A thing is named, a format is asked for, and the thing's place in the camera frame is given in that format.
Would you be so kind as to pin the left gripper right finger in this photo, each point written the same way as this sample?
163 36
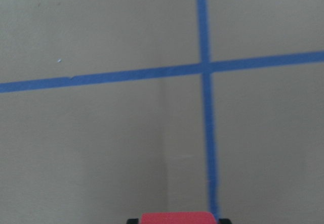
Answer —
224 221

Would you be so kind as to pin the red block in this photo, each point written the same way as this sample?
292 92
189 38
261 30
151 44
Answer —
178 218

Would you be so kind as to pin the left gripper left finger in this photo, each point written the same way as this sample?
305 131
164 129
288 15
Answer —
132 221

